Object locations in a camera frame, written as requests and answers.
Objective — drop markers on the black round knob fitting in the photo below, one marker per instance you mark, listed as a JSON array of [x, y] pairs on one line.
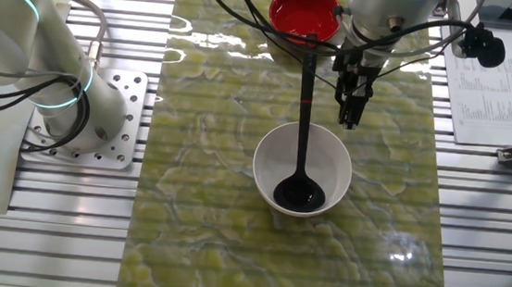
[[485, 47]]

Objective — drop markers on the red bowl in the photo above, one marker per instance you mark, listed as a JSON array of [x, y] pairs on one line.
[[300, 12]]

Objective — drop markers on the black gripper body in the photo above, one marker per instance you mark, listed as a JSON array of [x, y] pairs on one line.
[[359, 76]]

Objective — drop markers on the printed table paper sheet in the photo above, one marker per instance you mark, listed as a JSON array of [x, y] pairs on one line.
[[487, 99]]

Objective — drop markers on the black ladle with red accents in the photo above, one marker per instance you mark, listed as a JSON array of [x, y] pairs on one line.
[[298, 193]]

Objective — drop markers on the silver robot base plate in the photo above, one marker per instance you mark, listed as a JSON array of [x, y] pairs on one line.
[[131, 105]]

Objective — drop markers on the green marble pattern mat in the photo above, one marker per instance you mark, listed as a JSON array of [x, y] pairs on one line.
[[209, 251]]

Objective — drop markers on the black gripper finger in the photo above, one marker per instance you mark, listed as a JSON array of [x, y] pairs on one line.
[[359, 111], [344, 105]]

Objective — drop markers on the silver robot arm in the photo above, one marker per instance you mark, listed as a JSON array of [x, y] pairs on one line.
[[9, 47]]

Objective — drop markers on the white bowl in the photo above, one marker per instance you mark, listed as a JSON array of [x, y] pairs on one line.
[[273, 163]]

